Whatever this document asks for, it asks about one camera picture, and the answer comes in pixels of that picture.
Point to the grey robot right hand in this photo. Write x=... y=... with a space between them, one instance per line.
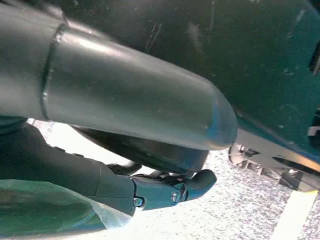
x=137 y=99

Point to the dark robot lower body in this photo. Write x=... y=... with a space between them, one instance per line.
x=250 y=49

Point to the translucent plastic cover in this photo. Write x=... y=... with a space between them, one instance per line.
x=37 y=212

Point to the yellow tape rectangle outline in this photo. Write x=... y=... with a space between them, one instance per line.
x=292 y=215

